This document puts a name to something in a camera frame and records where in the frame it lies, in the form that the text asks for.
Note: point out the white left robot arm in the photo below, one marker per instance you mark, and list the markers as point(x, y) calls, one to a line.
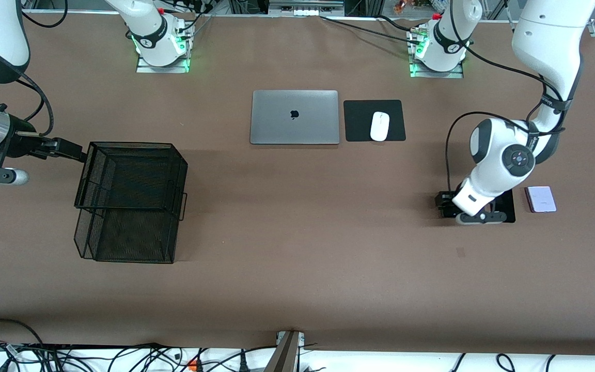
point(494, 165)

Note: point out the white power strip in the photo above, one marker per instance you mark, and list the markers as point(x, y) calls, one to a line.
point(302, 10)

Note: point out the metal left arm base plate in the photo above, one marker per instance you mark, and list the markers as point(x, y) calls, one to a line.
point(419, 73)

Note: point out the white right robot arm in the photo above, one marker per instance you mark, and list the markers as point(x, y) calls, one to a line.
point(5, 31)

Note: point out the aluminium mounting post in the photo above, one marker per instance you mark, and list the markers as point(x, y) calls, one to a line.
point(284, 356)

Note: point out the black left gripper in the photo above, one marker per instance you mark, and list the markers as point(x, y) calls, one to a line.
point(445, 201)

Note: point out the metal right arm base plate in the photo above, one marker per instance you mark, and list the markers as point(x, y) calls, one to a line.
point(145, 68)

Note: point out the white phone pink edge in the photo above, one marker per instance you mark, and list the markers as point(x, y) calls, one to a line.
point(541, 199)

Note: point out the silver closed laptop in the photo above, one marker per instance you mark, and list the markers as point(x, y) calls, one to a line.
point(295, 124)

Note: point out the large black slab phone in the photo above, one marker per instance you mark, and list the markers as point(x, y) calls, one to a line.
point(509, 201)

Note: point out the black mouse pad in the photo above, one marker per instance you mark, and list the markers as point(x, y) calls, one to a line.
point(359, 121)

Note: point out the white computer mouse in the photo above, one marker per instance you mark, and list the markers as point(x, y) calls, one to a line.
point(379, 126)

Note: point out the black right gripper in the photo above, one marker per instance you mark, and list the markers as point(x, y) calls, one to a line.
point(20, 138)

